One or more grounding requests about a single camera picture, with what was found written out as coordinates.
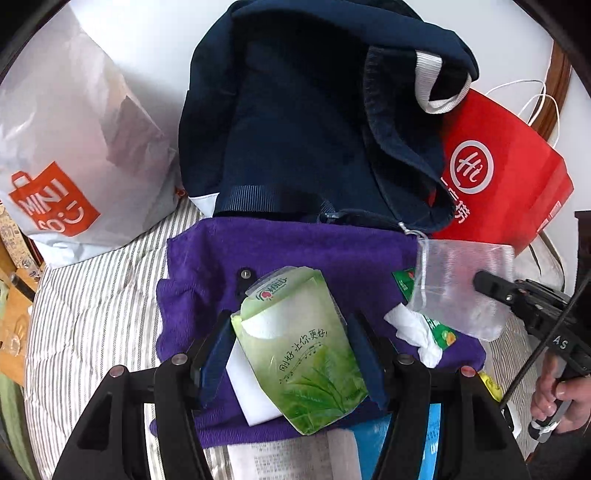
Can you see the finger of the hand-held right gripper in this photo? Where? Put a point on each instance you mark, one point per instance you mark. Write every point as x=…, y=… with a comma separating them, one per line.
x=496, y=287

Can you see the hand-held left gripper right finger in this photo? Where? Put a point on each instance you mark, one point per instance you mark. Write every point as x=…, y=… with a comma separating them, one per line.
x=369, y=364

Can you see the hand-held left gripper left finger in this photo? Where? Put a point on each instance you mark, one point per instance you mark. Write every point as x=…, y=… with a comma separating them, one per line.
x=217, y=360

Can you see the clear mesh pouch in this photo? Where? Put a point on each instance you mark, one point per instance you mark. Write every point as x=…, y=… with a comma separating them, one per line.
x=461, y=295

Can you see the green pocket tissue pack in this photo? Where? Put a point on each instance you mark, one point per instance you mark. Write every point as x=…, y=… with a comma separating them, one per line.
x=304, y=360

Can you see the person's right hand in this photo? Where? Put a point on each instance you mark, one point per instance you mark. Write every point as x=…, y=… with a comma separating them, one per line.
x=568, y=401

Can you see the white crumpled tissue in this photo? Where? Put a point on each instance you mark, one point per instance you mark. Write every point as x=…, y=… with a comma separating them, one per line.
x=415, y=332

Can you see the green snack packet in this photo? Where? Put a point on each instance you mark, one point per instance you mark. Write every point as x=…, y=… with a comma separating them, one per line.
x=443, y=334

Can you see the blue tissue pack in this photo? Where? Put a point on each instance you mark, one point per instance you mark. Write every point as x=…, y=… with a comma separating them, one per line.
x=369, y=443

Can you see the red paper bag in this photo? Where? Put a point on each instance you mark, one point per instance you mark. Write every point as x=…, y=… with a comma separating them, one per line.
x=508, y=184

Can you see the newspaper sheet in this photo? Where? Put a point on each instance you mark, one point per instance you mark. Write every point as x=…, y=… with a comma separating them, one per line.
x=286, y=457

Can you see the purple towel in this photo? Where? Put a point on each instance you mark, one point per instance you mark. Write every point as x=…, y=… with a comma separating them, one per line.
x=323, y=249

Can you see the grey striped bed sheet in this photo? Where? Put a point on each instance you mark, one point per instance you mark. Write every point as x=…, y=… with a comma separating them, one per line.
x=92, y=323

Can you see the navy blue backpack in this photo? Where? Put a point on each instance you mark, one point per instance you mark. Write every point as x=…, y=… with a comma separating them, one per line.
x=295, y=138

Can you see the white plastic shopping bag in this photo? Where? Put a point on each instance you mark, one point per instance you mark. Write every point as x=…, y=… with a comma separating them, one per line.
x=74, y=138

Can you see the brown wooden door frame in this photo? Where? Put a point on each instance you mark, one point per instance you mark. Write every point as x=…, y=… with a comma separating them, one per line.
x=557, y=83

